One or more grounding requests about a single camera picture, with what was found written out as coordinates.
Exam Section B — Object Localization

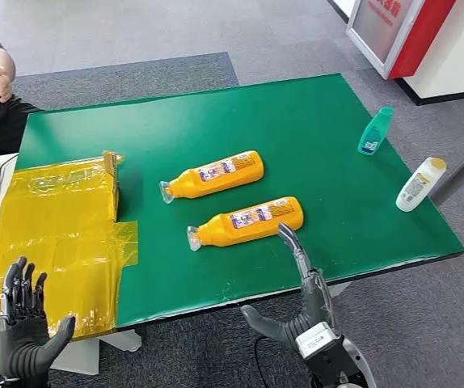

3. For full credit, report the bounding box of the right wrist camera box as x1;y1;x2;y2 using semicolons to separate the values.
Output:
295;321;341;361

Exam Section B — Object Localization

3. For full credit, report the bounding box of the teal bottle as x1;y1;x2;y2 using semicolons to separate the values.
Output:
357;106;394;157

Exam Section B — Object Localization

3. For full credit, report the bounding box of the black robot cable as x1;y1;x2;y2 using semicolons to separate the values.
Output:
253;335;271;388

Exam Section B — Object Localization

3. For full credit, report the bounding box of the grey metal bar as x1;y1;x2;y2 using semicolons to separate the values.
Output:
429;133;464;209

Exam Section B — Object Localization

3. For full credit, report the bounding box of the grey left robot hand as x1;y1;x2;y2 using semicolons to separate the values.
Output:
0;255;76;385

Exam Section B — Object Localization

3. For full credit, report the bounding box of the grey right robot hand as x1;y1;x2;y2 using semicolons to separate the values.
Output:
240;222;337;350

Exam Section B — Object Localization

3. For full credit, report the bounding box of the orange bottle with clear cap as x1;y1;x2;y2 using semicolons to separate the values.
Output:
186;196;304;253
159;150;265;205

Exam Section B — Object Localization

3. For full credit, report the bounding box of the white cabinet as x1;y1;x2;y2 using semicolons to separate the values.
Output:
396;0;464;106

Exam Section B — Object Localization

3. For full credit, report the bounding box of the white bottle with yellow cap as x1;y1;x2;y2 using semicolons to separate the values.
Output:
396;156;447;213

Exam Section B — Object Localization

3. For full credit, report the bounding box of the yellow plastic-wrapped cardboard box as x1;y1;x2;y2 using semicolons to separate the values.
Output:
0;150;139;363

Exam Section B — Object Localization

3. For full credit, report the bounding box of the red and white sign stand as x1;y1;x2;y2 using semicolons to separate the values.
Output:
345;0;457;81

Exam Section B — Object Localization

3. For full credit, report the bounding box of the white table foot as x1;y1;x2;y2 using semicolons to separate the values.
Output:
328;282;353;299
97;328;143;354

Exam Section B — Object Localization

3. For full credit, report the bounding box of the green table board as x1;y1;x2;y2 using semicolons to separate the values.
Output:
15;73;464;329

